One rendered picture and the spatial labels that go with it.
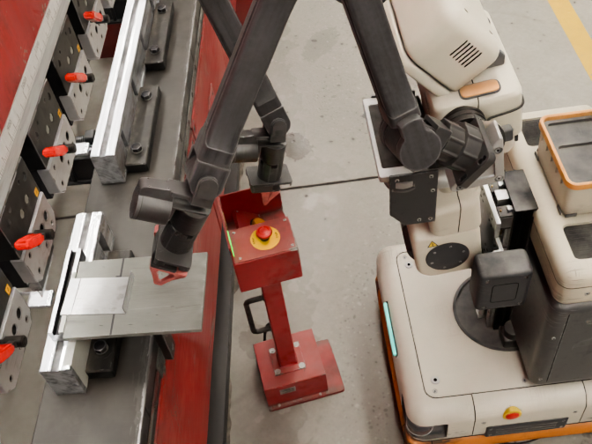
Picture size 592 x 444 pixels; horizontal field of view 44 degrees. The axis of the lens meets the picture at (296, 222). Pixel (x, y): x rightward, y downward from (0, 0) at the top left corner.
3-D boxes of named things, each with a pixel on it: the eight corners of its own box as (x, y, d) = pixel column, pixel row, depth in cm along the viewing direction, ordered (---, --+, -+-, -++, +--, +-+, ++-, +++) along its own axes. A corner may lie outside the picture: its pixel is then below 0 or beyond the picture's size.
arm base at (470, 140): (497, 159, 125) (479, 114, 133) (462, 144, 121) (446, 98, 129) (463, 190, 130) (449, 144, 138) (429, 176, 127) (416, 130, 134)
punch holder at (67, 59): (83, 126, 147) (54, 60, 134) (41, 129, 148) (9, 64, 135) (94, 78, 157) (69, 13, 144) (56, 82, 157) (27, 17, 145)
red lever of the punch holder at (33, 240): (29, 239, 109) (54, 227, 119) (3, 241, 109) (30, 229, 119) (31, 251, 109) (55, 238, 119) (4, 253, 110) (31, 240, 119)
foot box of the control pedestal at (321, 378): (345, 391, 232) (343, 373, 223) (270, 412, 230) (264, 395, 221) (329, 339, 244) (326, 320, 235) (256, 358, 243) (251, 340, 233)
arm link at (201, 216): (214, 218, 120) (212, 191, 124) (173, 209, 117) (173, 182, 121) (200, 241, 125) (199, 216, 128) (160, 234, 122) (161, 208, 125)
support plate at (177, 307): (202, 331, 134) (201, 329, 134) (63, 341, 136) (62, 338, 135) (208, 255, 146) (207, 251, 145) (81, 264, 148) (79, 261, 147)
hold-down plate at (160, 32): (165, 70, 205) (162, 61, 203) (146, 71, 206) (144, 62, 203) (174, 9, 225) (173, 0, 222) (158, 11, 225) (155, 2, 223)
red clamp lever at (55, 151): (55, 146, 122) (76, 143, 132) (32, 148, 122) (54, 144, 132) (57, 157, 122) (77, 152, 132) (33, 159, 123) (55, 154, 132)
